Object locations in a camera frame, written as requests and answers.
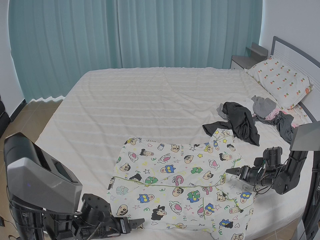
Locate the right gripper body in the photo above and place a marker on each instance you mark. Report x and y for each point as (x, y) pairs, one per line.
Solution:
(251, 176)

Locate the white printed pillow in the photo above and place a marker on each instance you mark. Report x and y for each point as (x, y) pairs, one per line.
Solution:
(301, 114)
(280, 79)

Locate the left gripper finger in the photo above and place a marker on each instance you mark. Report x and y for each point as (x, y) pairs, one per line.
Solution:
(135, 222)
(136, 228)

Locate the black power adapter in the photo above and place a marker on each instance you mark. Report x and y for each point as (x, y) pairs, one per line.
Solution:
(2, 221)

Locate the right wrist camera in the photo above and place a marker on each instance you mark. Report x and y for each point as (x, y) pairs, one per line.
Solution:
(258, 163)

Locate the pink garment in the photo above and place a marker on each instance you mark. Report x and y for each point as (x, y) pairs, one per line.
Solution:
(271, 115)

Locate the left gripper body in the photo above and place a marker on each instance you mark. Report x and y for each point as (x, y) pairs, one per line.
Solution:
(117, 226)

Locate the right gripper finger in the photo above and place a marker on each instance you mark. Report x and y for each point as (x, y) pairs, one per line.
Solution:
(235, 172)

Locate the dark grey garment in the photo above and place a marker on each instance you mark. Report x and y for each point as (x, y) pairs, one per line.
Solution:
(285, 126)

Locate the small grey garment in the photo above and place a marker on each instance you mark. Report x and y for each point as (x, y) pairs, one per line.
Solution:
(220, 110)

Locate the grey bedside table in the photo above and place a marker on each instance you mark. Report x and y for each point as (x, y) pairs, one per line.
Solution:
(241, 61)

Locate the bed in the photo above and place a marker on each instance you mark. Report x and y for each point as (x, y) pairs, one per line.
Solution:
(150, 96)

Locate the blue-green curtain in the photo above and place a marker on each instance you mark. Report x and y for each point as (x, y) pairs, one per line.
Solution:
(187, 21)
(62, 34)

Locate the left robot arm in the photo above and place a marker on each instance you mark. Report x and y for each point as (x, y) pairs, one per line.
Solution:
(37, 171)

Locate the black garment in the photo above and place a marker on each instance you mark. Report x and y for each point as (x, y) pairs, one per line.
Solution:
(240, 121)

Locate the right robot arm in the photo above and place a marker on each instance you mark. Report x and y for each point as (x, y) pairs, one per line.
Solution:
(295, 164)

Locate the white printed pyjama top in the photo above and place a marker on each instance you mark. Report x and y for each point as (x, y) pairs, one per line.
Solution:
(175, 184)

